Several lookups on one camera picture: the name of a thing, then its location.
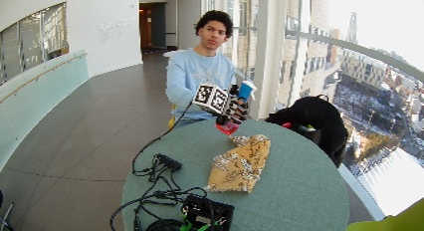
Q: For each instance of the blue cup with white lid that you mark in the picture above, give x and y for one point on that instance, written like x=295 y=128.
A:
x=245 y=90

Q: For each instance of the red flat object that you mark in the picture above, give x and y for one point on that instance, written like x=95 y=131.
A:
x=227 y=128

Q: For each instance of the white marker cube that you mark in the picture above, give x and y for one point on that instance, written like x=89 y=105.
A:
x=212 y=98

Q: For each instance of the the person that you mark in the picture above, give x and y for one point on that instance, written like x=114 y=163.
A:
x=194 y=70

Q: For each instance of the yellow chair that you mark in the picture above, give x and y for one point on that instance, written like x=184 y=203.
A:
x=172 y=119

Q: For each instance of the yellow floral cloth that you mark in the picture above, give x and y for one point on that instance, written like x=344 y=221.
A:
x=241 y=164

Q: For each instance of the white pillar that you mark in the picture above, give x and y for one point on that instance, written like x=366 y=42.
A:
x=269 y=51

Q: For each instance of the black backpack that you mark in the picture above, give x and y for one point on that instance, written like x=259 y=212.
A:
x=321 y=121

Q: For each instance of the white table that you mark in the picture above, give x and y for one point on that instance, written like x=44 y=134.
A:
x=173 y=53

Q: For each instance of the black usb hub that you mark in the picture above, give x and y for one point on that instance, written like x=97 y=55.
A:
x=169 y=162

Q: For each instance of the dark doorway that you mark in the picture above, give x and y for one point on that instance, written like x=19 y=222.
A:
x=152 y=25

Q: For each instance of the black electronics box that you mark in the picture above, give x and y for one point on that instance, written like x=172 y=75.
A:
x=208 y=211

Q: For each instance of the yellow-green object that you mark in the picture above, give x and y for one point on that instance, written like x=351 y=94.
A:
x=392 y=221

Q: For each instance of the grey metal stand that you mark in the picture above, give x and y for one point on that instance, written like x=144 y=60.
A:
x=5 y=212

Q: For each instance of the grey window rail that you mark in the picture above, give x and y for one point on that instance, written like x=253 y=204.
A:
x=352 y=46

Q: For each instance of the wooden wall handrail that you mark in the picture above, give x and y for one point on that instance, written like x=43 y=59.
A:
x=40 y=76

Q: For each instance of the interior wall window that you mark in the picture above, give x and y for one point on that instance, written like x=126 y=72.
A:
x=33 y=38

